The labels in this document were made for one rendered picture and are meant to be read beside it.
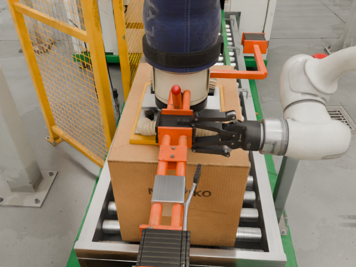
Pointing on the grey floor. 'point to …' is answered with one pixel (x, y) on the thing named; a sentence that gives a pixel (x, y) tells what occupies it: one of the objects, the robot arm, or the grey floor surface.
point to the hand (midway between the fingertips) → (176, 131)
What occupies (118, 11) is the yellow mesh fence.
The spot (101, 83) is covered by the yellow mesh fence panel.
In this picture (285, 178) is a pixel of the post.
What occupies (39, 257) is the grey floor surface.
